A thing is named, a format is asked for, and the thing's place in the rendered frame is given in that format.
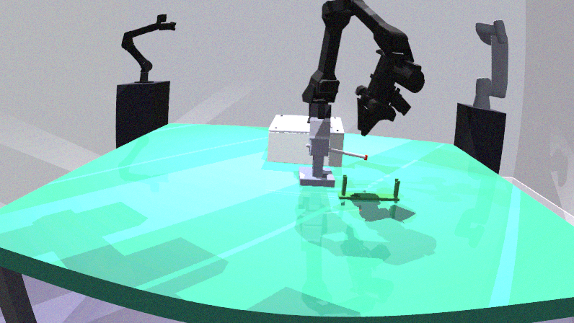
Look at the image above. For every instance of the white pin with red cap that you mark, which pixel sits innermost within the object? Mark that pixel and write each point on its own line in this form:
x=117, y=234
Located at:
x=365, y=157

